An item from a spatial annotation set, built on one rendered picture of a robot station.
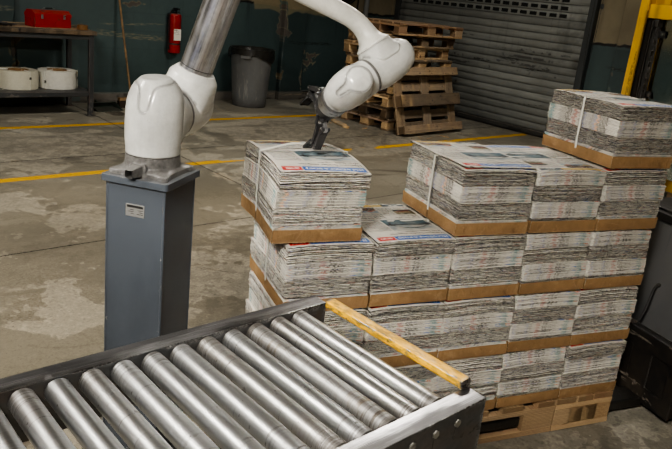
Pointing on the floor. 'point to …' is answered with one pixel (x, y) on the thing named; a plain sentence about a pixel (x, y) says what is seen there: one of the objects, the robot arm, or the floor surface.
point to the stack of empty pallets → (379, 106)
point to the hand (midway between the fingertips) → (306, 124)
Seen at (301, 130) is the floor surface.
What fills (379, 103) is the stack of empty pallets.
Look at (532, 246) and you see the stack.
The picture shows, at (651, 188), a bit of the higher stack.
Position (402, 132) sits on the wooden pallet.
